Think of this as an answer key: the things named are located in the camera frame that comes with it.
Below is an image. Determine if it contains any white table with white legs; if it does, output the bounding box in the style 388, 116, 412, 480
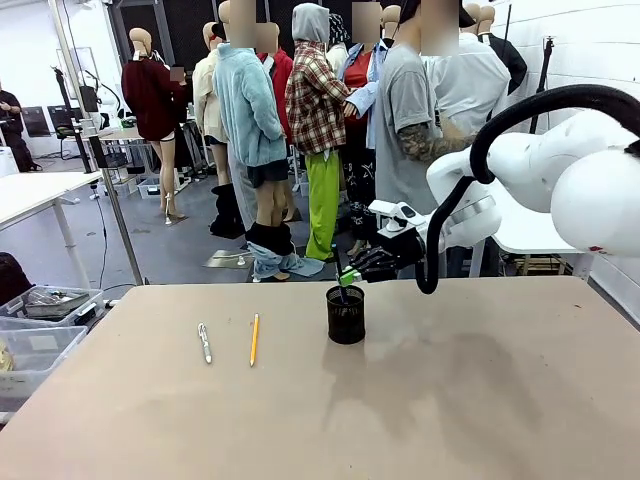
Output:
0, 171, 104, 291

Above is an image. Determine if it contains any seated person in black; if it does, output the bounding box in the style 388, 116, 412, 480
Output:
0, 77, 42, 172

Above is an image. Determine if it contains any person's tattooed right forearm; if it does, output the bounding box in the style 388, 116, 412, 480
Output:
399, 122, 479, 164

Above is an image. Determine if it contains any white pen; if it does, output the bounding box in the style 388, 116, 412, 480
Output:
197, 322, 213, 365

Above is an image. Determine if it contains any mannequin in light-blue fleece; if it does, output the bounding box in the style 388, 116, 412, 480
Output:
212, 0, 326, 282

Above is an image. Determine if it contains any mannequin in red hoodie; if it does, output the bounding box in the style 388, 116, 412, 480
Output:
257, 22, 297, 221

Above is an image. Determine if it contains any mannequin in white shirt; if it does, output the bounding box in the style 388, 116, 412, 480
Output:
428, 2, 512, 137

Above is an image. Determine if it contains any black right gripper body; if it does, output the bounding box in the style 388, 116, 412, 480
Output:
374, 224, 428, 274

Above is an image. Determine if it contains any black tripod stand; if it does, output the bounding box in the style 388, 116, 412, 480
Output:
528, 35, 559, 135

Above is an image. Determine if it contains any black mesh pen holder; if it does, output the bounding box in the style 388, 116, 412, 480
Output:
325, 285, 367, 346

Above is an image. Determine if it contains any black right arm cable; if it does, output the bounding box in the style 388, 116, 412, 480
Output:
414, 84, 640, 296

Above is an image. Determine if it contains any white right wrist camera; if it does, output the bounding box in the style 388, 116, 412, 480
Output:
368, 199, 426, 236

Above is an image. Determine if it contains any mannequin in maroon sweater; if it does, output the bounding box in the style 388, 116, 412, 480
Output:
121, 27, 194, 226

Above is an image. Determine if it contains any grey metal frame pole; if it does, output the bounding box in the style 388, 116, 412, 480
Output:
48, 0, 147, 287

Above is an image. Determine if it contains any wooden pallet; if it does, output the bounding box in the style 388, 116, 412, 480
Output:
513, 253, 572, 277

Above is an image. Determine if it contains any mannequin in black jacket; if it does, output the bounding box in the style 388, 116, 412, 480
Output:
477, 5, 529, 97

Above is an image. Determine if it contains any white table with rounded corners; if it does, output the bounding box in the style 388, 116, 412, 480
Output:
488, 183, 602, 281

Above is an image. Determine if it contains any person in grey t-shirt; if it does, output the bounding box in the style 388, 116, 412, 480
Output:
373, 0, 496, 279

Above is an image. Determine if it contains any dark blue pen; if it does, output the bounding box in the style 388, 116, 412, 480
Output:
331, 244, 349, 304

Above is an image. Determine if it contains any dark maroon bag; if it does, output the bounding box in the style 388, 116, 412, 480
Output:
0, 252, 34, 307

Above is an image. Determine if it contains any yellow pencil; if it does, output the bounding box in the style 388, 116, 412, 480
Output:
249, 313, 261, 368

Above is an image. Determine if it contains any empty clear plastic bin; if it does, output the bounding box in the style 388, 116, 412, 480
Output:
0, 324, 89, 402

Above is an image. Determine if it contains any mannequin in cream jacket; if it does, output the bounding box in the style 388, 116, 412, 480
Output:
192, 22, 234, 189

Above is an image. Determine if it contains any bare mannequin head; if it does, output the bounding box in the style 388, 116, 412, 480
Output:
383, 4, 404, 40

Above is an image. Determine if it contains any mannequin in plaid shirt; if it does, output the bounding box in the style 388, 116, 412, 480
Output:
284, 3, 352, 262

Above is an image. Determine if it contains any clear bin with tools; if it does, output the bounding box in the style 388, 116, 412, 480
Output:
0, 284, 106, 332

